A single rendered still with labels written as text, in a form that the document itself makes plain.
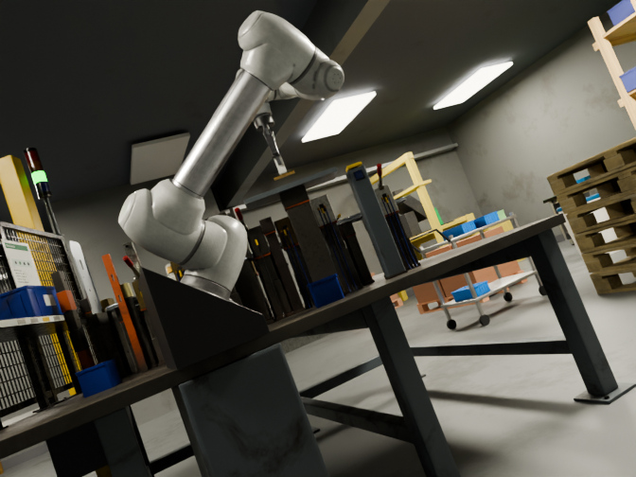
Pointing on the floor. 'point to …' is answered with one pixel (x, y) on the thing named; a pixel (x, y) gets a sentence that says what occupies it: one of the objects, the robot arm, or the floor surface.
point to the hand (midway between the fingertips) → (280, 166)
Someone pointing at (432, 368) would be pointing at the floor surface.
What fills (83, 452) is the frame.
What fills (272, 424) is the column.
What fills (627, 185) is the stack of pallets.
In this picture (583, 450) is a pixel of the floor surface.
